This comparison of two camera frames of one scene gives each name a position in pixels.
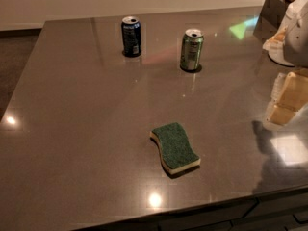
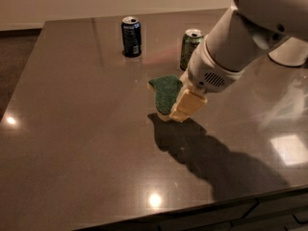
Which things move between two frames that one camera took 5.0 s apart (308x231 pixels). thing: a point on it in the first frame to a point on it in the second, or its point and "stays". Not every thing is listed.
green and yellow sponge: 176,150 to 166,89
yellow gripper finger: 289,95 to 204,74
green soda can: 191,48 stays
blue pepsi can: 131,35 stays
